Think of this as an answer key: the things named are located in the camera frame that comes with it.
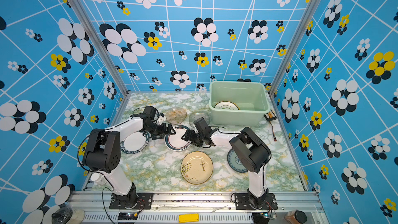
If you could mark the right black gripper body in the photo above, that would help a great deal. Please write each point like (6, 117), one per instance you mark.
(197, 136)

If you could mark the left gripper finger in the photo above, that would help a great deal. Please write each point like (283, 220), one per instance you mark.
(158, 136)
(170, 130)

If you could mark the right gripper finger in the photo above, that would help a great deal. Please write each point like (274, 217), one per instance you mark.
(188, 136)
(197, 143)

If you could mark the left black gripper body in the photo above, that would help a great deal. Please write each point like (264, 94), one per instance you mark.
(157, 130)

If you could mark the green rimmed white plate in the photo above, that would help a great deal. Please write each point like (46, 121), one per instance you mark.
(175, 142)

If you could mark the greenish clear glass plate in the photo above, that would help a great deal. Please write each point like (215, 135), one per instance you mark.
(195, 115)

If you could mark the white black rimmed plate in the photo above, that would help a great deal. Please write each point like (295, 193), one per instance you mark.
(226, 105)

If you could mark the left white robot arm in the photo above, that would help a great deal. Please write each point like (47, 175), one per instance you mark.
(103, 153)

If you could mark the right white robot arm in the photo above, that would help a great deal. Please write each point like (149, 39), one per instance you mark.
(253, 153)

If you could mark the light green plastic bin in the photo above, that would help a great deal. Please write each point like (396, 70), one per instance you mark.
(251, 98)

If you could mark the brownish clear glass plate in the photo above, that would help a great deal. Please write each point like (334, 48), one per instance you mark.
(176, 115)

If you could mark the beige bamboo pattern plate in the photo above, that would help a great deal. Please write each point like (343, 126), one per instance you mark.
(196, 168)

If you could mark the blue patterned plate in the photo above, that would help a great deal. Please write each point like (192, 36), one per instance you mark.
(234, 162)

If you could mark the small black orange device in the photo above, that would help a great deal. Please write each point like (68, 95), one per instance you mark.
(270, 116)

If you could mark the white plastic cup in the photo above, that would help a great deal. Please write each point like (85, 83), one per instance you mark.
(98, 178)

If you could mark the clear glass lid jar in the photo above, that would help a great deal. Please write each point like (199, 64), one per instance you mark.
(68, 215)

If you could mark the brown jar black lid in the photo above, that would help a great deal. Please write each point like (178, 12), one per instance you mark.
(296, 217)

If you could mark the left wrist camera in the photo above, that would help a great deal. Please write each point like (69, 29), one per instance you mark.
(160, 119)

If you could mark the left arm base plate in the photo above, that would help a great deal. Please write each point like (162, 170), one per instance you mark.
(146, 200)

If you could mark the aluminium front rail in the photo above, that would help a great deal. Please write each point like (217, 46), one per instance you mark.
(216, 207)

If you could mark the yellow tag on rail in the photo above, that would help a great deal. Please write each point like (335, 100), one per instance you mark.
(188, 218)

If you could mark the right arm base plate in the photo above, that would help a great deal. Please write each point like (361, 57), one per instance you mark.
(247, 201)

